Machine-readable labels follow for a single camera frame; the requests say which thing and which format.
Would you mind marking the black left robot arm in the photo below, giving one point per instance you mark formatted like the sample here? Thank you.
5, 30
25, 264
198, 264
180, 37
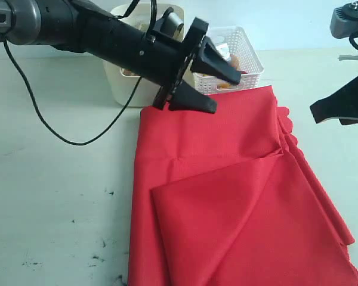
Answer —
80, 26

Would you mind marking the cream plastic bin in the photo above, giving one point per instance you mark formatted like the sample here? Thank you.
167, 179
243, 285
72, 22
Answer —
121, 85

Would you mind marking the brown round plate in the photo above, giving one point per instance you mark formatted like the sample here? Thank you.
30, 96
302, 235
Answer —
129, 73

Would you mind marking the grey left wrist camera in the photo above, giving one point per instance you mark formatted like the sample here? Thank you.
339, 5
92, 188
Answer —
170, 24

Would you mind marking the white perforated plastic basket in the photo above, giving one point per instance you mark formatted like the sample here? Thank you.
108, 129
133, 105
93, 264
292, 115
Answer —
251, 67

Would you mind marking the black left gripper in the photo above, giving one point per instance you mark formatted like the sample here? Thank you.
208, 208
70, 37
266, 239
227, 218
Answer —
168, 60

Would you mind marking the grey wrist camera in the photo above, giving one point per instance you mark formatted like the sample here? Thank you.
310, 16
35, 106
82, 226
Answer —
170, 24
344, 20

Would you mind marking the fried chicken nugget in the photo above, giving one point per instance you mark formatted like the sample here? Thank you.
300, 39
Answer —
223, 86

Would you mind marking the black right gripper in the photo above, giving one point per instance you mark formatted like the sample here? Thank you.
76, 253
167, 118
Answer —
342, 105

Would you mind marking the brown egg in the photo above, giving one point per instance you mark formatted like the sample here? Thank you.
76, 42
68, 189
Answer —
234, 61

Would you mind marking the red tablecloth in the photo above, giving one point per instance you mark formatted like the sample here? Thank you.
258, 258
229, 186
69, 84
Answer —
229, 199

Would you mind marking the blue white milk carton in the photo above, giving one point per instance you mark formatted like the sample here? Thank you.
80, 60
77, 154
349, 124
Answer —
224, 51

